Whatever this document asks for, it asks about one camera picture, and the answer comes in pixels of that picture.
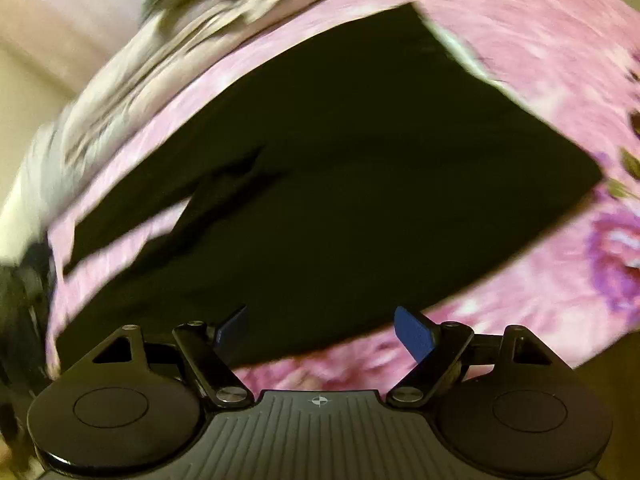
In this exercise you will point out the pink floral blanket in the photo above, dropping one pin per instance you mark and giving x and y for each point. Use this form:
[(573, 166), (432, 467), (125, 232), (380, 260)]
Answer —
[(525, 35)]

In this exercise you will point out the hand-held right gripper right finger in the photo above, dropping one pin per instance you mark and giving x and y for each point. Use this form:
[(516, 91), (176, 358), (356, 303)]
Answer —
[(415, 333)]

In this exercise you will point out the pale pink folded towel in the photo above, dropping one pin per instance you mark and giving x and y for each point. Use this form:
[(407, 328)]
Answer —
[(175, 35)]

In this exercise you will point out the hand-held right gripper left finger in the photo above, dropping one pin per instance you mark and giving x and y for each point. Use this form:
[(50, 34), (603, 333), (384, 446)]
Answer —
[(232, 331)]

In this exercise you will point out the grey rolled duvet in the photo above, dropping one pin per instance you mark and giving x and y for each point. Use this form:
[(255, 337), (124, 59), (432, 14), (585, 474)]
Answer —
[(35, 185)]

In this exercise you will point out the black pants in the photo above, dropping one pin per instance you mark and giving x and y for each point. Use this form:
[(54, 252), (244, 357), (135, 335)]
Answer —
[(350, 185)]

